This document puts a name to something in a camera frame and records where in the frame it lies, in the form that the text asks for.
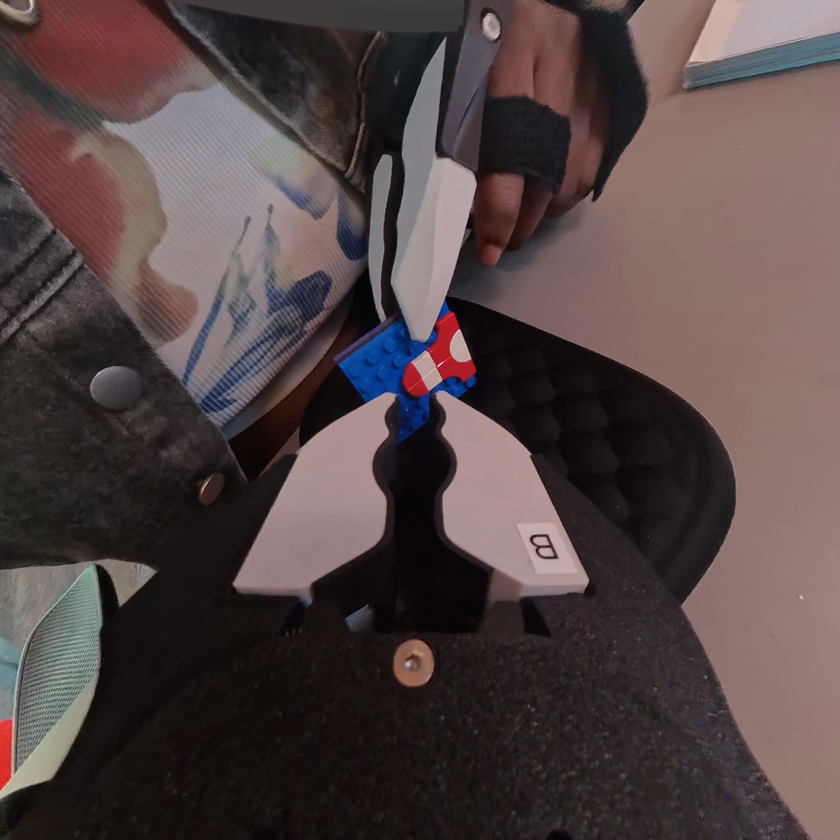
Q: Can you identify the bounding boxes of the blue toy plate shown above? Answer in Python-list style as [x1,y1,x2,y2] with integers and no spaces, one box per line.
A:
[335,298,479,447]

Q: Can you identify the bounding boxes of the instruction booklet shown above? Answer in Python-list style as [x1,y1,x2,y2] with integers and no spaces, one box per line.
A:
[682,0,840,89]

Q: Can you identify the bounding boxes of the person's left hand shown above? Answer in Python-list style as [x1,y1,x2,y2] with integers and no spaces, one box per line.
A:
[469,0,611,266]

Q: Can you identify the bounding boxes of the pale green mesh strap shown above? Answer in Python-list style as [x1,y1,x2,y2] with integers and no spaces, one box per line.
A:
[0,567,104,798]

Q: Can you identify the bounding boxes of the black foam-lined case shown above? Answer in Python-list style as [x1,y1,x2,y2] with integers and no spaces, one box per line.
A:
[298,298,737,601]

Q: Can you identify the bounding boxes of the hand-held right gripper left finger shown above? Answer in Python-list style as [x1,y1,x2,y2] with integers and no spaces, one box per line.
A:
[233,395,401,599]

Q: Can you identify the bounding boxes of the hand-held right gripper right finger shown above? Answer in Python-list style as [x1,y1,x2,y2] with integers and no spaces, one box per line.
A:
[433,394,589,599]

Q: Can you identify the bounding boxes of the red white toy tiles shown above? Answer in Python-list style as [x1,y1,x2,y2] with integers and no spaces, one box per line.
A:
[402,311,476,398]

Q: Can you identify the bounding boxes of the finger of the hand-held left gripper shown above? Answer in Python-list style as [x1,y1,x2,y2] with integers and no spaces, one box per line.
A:
[392,36,477,342]
[367,154,396,324]

